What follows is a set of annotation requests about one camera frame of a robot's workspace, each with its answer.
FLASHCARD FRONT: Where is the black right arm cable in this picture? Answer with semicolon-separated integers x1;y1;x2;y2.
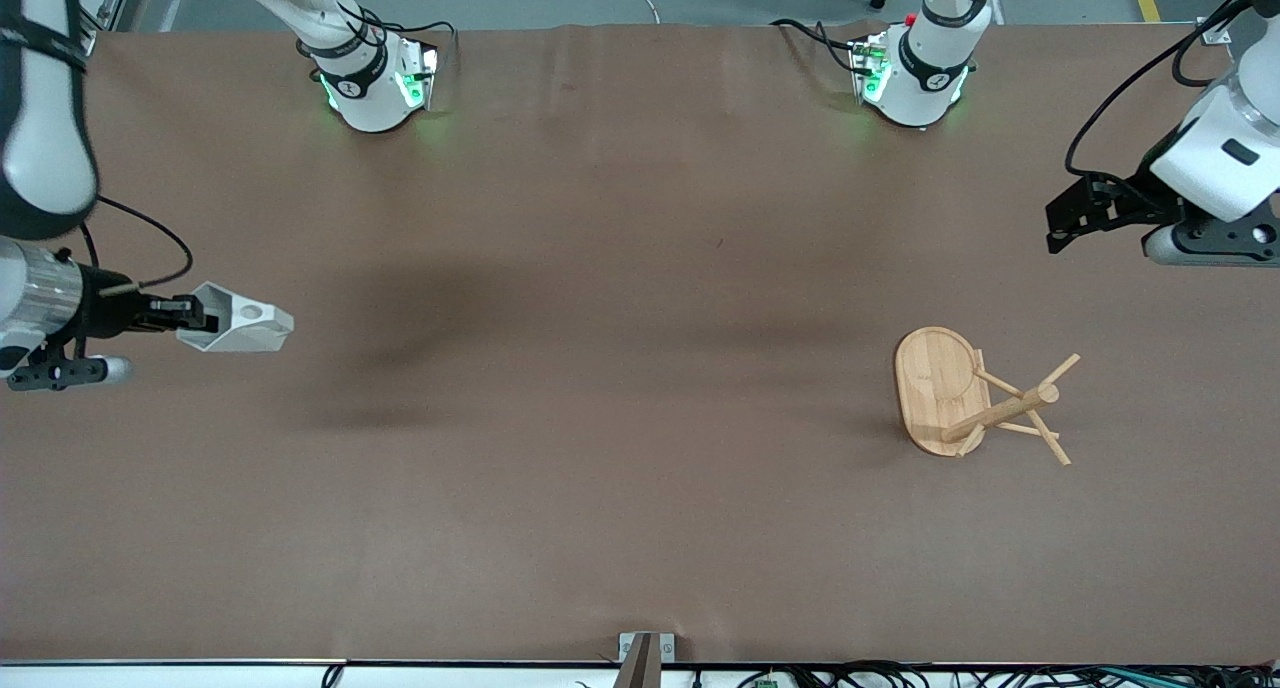
80;196;194;291

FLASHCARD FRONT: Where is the grey base connector box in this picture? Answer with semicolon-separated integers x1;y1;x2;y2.
395;40;439;111

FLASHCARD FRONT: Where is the white faceted cup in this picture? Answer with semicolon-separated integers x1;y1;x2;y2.
177;281;295;355

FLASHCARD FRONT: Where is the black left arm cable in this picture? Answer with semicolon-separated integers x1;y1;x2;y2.
1064;0;1246;179

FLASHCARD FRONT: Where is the black base cable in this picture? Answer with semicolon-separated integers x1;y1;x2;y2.
770;18;863;74
345;6;459;74

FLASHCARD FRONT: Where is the black left base cable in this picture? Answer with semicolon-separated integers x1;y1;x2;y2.
770;18;863;74

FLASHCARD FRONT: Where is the metal table edge bracket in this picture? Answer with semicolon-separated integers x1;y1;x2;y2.
612;632;677;688

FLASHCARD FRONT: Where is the black cable bundle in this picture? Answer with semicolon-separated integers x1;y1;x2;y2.
690;661;1280;688

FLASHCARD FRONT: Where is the black right base cable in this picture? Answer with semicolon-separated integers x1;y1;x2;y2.
345;6;459;74

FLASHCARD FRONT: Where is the wooden cup rack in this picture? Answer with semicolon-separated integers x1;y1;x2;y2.
893;326;1082;467

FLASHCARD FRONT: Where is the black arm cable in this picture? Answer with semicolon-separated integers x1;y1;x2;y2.
1064;0;1246;179
80;196;194;291

